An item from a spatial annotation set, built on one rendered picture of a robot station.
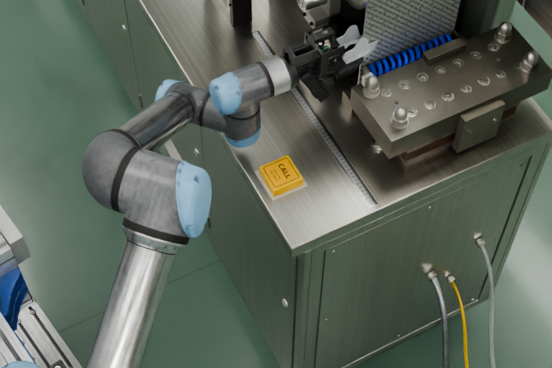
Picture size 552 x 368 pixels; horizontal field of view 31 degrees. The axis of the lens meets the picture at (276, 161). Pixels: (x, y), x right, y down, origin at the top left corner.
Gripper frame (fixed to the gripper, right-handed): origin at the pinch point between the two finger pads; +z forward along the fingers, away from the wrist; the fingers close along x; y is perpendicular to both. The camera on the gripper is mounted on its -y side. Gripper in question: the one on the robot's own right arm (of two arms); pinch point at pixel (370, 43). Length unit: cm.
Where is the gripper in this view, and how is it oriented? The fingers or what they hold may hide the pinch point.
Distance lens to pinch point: 206.1
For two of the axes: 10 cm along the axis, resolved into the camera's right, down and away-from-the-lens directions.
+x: -4.6, -7.3, 5.1
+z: 8.9, -3.8, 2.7
